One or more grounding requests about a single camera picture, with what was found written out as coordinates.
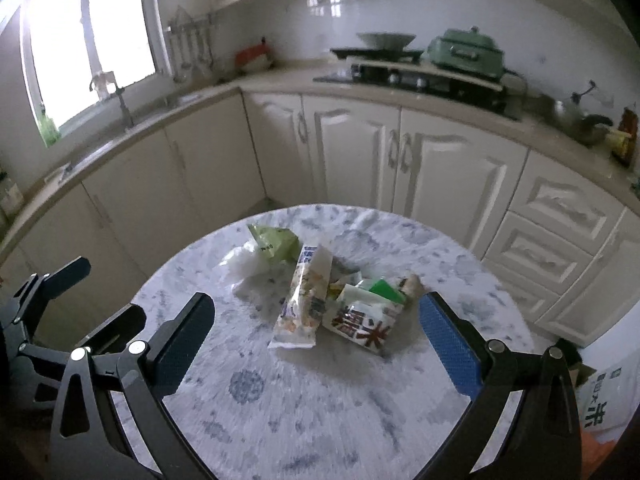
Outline small green packet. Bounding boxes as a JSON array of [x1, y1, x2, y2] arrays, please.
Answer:
[[366, 277, 407, 304]]

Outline green electric pot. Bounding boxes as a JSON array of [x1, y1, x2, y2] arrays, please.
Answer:
[[425, 26, 507, 82]]

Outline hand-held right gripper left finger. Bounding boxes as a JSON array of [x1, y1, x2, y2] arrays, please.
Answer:
[[47, 291, 217, 480]]

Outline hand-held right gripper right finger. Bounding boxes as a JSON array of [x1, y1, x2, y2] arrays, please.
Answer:
[[419, 290, 583, 480]]

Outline steel kitchen sink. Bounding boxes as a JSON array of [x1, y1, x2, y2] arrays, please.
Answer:
[[46, 90, 202, 182]]

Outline steel kitchen faucet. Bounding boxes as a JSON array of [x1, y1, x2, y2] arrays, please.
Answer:
[[89, 71, 137, 132]]

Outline brown crumpled wrapper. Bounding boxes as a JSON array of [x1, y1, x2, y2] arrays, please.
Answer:
[[399, 275, 427, 302]]

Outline wall utensil rack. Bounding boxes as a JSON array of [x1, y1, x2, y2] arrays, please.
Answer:
[[164, 6, 219, 84]]

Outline green snack packet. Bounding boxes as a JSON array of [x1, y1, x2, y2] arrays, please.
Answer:
[[247, 223, 302, 264]]

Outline orange plastic bag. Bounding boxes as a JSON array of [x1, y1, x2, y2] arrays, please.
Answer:
[[579, 431, 622, 480]]

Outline white lower kitchen cabinets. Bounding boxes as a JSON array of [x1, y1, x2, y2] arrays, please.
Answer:
[[0, 89, 640, 348]]

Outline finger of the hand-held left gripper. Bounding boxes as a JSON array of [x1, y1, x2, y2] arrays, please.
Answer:
[[19, 304, 147, 403], [9, 257, 92, 342]]

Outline green bottle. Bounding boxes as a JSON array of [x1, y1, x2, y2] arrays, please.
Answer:
[[36, 104, 62, 149]]

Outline dark red bottle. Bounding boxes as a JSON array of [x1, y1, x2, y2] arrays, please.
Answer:
[[619, 106, 640, 162]]

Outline black gas stove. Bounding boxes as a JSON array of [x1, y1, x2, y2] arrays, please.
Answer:
[[313, 46, 524, 122]]

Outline white packet with red print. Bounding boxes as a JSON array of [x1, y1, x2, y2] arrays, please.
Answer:
[[321, 284, 407, 357]]

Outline yellow container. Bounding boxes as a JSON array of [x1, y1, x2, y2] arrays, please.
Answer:
[[606, 126, 634, 157]]

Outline long clear snack packet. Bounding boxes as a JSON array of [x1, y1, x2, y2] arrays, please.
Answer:
[[268, 245, 334, 352]]

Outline white crumpled plastic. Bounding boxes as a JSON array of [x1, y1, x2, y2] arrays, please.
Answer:
[[221, 241, 272, 282]]

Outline grey wok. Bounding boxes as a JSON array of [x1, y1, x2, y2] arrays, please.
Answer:
[[355, 31, 418, 52]]

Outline white printed sack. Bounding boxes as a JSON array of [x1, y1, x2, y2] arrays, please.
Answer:
[[574, 354, 640, 437]]

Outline kitchen window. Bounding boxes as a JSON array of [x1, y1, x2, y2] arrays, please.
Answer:
[[19, 0, 167, 133]]

